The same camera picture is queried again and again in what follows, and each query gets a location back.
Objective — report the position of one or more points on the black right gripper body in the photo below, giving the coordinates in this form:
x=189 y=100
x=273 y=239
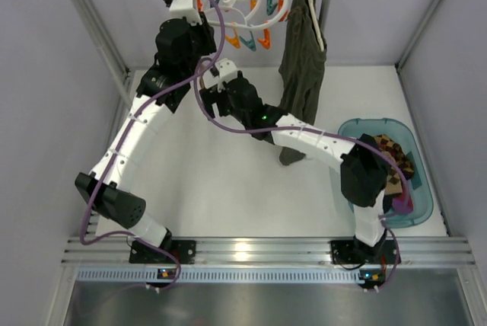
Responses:
x=210 y=100

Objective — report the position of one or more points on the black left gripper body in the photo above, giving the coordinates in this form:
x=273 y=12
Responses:
x=208 y=31

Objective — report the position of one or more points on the brown beige checked sock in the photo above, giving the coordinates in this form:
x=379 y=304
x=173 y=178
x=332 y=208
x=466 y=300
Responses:
x=394 y=185

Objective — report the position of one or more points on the red purple striped sock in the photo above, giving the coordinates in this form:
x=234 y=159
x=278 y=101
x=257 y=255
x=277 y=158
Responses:
x=400 y=203

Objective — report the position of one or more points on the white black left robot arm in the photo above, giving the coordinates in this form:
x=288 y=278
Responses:
x=107 y=188

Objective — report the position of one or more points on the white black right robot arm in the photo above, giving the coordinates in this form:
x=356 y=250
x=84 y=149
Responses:
x=362 y=167

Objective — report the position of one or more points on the white clip sock hanger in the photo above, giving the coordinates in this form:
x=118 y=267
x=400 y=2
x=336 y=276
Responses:
x=246 y=23

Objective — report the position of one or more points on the white garment hanger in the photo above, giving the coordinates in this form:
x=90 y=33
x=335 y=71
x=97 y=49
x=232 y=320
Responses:
x=315 y=23

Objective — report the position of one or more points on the olive green hanging garment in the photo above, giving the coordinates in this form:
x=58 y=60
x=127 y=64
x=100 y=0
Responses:
x=303 y=65

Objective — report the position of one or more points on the yellow brown checked sock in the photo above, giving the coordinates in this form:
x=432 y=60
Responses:
x=386 y=144

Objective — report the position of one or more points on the teal plastic basket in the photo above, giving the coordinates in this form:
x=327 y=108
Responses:
x=418 y=186

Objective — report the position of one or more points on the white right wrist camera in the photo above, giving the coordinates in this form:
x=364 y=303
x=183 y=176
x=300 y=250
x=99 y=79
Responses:
x=224 y=71

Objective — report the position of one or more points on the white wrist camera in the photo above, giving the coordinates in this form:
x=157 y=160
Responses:
x=185 y=9
x=224 y=71

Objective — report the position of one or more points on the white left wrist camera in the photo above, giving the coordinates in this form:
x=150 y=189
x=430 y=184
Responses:
x=185 y=9

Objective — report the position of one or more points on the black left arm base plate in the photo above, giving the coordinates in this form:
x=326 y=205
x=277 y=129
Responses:
x=183 y=250

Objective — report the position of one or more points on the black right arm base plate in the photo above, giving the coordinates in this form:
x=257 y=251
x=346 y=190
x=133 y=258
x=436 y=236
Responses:
x=344 y=251

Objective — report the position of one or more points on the white slotted cable duct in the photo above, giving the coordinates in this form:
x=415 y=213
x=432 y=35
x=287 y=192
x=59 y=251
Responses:
x=225 y=275

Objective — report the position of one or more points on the aluminium mounting rail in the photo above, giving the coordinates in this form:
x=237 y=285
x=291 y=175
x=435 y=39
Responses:
x=414 y=251

